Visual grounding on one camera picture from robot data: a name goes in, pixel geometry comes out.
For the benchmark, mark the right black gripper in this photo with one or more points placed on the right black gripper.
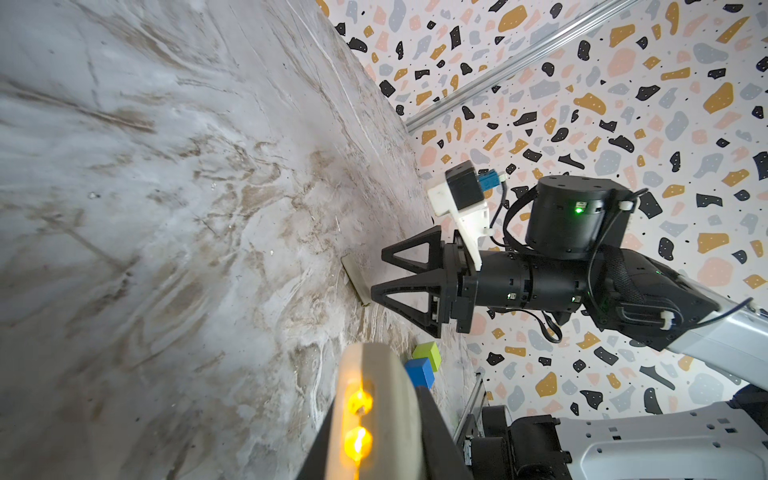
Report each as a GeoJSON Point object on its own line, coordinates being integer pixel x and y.
{"type": "Point", "coordinates": [572, 258]}

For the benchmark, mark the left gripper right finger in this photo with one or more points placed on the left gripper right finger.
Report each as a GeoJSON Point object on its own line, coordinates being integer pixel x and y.
{"type": "Point", "coordinates": [441, 444]}

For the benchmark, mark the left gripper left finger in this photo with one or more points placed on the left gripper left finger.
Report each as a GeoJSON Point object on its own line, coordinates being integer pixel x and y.
{"type": "Point", "coordinates": [315, 465]}

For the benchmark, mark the white remote control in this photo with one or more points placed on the white remote control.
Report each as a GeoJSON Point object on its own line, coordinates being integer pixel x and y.
{"type": "Point", "coordinates": [376, 428]}

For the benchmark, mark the beige battery cover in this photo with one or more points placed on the beige battery cover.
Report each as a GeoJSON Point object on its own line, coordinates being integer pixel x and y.
{"type": "Point", "coordinates": [354, 269]}

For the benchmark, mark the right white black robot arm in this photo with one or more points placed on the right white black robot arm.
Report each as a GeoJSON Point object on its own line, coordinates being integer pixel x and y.
{"type": "Point", "coordinates": [721, 440]}

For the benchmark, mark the green cube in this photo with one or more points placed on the green cube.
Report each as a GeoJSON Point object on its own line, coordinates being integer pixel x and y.
{"type": "Point", "coordinates": [429, 350]}

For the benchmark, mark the blue cube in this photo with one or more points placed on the blue cube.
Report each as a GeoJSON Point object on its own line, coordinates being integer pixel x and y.
{"type": "Point", "coordinates": [420, 372]}

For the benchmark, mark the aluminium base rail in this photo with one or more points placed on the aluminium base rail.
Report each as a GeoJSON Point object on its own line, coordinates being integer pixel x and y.
{"type": "Point", "coordinates": [471, 408]}

